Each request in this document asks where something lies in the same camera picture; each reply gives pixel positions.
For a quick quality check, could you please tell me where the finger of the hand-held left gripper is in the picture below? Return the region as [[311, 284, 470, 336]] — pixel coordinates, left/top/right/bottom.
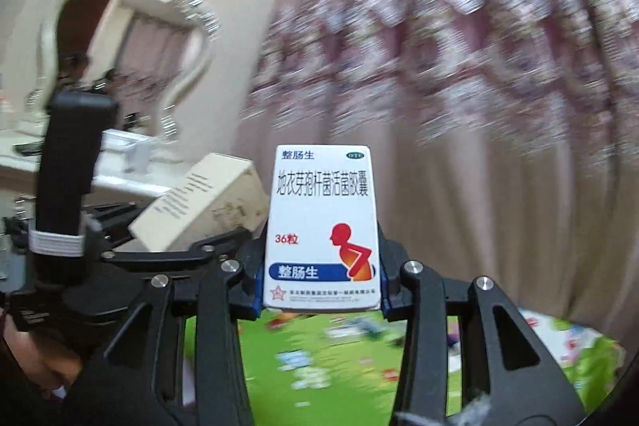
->
[[101, 228, 251, 275], [81, 201, 167, 238]]

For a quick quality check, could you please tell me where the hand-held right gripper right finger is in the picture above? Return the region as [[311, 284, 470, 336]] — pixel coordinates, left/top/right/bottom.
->
[[374, 222, 586, 426]]

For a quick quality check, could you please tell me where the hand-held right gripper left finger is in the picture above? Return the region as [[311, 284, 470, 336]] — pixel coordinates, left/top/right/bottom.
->
[[65, 229, 268, 426]]

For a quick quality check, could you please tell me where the beige cardboard box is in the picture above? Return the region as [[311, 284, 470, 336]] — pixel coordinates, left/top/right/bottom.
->
[[127, 151, 271, 253]]

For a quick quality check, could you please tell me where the white medicine box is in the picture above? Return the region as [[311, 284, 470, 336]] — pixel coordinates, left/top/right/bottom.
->
[[262, 145, 381, 312]]

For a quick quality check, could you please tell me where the person's left forearm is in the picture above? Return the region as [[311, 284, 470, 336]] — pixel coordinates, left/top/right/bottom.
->
[[0, 331, 88, 412]]

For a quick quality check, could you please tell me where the cream dressing table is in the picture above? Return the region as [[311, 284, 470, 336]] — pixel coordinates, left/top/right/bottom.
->
[[0, 125, 177, 210]]

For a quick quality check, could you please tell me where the clear acrylic container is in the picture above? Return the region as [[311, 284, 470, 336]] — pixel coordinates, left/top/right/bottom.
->
[[124, 138, 153, 173]]

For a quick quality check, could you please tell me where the green cartoon play mat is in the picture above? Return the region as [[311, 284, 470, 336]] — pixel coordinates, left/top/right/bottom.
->
[[184, 306, 626, 426]]

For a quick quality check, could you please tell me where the ornate silver framed mirror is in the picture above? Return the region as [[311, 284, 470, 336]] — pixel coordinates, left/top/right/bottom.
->
[[27, 0, 221, 143]]

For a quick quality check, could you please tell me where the pink embroidered curtain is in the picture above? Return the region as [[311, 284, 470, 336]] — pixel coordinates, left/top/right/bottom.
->
[[234, 0, 639, 359]]

